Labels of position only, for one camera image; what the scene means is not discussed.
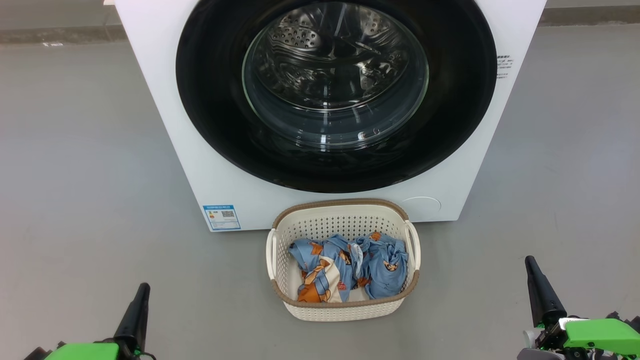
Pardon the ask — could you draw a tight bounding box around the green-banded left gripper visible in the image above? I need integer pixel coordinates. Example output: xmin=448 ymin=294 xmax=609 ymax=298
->
xmin=22 ymin=282 xmax=157 ymax=360

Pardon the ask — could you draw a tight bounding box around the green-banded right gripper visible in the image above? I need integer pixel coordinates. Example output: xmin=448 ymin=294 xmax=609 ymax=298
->
xmin=517 ymin=255 xmax=640 ymax=360

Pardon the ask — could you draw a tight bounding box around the blue garment with orange bears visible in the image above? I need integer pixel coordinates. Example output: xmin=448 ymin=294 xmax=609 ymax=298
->
xmin=288 ymin=234 xmax=363 ymax=304

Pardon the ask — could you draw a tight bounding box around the black-rimmed glass washer door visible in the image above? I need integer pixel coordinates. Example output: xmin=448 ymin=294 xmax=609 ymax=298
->
xmin=175 ymin=0 xmax=498 ymax=194

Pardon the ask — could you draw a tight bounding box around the white front-load washing machine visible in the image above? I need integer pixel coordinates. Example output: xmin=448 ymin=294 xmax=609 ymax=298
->
xmin=114 ymin=0 xmax=547 ymax=233

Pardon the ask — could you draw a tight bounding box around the blue energy label sticker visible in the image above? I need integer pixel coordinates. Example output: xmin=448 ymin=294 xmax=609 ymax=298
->
xmin=202 ymin=204 xmax=242 ymax=231

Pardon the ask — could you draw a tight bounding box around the round white filter cover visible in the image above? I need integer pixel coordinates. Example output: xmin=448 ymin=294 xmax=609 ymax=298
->
xmin=400 ymin=196 xmax=442 ymax=222

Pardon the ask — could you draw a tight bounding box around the cream basket with brown rim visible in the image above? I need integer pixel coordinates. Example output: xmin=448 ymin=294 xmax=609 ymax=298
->
xmin=265 ymin=198 xmax=422 ymax=322

